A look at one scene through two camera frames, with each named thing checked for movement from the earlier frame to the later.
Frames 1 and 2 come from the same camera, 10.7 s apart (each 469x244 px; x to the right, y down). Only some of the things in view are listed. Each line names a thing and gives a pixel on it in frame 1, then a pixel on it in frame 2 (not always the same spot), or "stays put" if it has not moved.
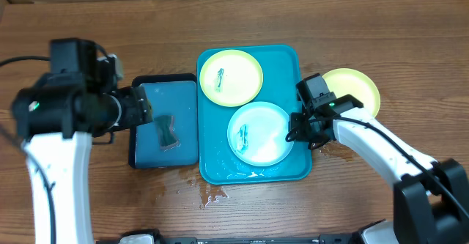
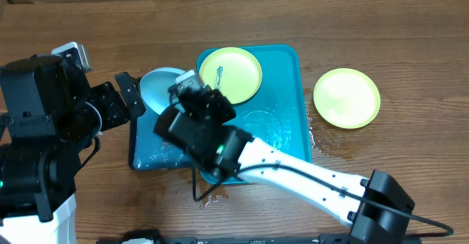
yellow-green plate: x=231 y=78 stays put
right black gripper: x=298 y=120 -> x=220 y=96
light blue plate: x=256 y=134 -> x=155 y=86
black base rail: x=327 y=239 stays put
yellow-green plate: x=348 y=81 stays put
